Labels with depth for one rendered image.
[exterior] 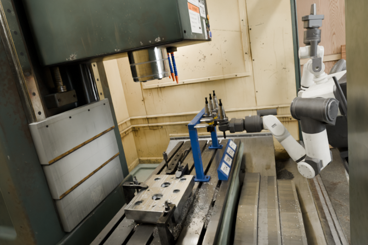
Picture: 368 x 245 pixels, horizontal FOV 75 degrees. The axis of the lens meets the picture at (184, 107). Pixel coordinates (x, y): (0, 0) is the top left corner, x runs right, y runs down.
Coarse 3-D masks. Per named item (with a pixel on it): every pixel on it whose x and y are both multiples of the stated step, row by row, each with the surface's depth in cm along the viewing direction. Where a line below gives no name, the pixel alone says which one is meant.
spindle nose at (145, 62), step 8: (152, 48) 91; (160, 48) 93; (128, 56) 95; (136, 56) 91; (144, 56) 91; (152, 56) 91; (160, 56) 93; (136, 64) 92; (144, 64) 91; (152, 64) 91; (160, 64) 93; (168, 64) 98; (136, 72) 93; (144, 72) 92; (152, 72) 92; (160, 72) 93; (168, 72) 97; (136, 80) 95; (144, 80) 93
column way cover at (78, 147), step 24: (48, 120) 100; (72, 120) 113; (96, 120) 128; (48, 144) 99; (72, 144) 111; (96, 144) 127; (48, 168) 100; (72, 168) 111; (96, 168) 125; (120, 168) 146; (72, 192) 110; (96, 192) 125; (72, 216) 109
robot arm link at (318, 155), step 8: (304, 136) 100; (312, 136) 97; (320, 136) 96; (304, 144) 102; (312, 144) 98; (320, 144) 97; (328, 144) 99; (312, 152) 100; (320, 152) 98; (328, 152) 99; (304, 160) 104; (312, 160) 100; (320, 160) 99; (328, 160) 99; (304, 168) 104; (312, 168) 102; (320, 168) 100; (304, 176) 106; (312, 176) 102
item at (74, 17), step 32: (32, 0) 94; (64, 0) 90; (96, 0) 86; (128, 0) 82; (160, 0) 78; (32, 32) 98; (64, 32) 93; (96, 32) 89; (128, 32) 85; (160, 32) 81; (192, 32) 90; (64, 64) 99
